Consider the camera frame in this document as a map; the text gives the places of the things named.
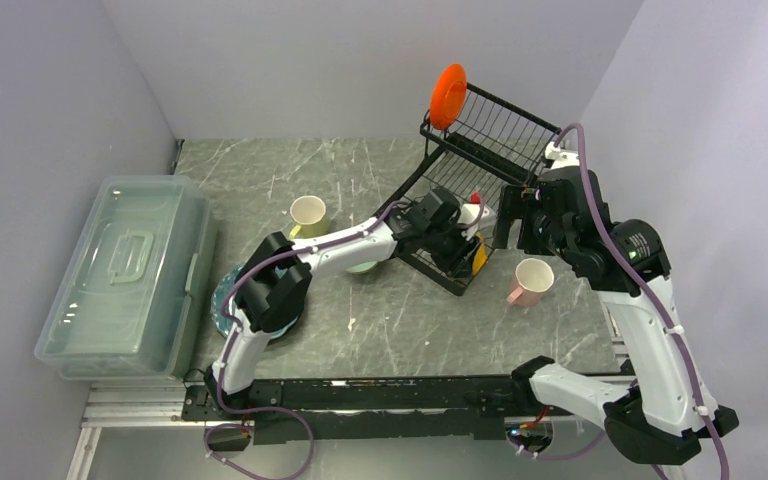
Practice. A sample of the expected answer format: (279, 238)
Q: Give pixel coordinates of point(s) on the teal scalloped plate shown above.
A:
(219, 301)

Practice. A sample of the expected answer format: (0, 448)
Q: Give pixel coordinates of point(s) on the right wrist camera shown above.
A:
(556, 156)

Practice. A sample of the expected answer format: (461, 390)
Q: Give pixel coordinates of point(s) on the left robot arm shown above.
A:
(270, 292)

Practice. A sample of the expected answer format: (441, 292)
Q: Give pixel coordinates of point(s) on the pink mug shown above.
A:
(532, 279)

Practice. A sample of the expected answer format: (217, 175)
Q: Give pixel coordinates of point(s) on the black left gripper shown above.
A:
(460, 264)

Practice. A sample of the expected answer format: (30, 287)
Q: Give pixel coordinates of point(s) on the pale yellow mug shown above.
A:
(309, 214)

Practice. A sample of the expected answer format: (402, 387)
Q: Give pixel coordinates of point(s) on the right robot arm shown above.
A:
(663, 418)

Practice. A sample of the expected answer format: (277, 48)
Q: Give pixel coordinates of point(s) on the yellow ribbed bowl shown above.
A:
(481, 255)

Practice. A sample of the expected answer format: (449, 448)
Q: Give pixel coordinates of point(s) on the black wire dish rack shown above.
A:
(493, 143)

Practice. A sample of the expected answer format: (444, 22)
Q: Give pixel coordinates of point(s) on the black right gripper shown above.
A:
(513, 205)

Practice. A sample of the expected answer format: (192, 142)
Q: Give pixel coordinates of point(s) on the light green ceramic bowl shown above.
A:
(362, 268)

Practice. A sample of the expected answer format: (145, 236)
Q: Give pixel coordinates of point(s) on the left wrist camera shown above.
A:
(475, 215)

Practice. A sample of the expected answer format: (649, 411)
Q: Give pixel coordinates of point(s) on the orange plate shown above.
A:
(448, 97)

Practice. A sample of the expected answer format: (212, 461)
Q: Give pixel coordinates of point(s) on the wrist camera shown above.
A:
(475, 215)
(556, 156)

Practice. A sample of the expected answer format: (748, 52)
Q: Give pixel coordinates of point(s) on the clear plastic storage box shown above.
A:
(129, 305)

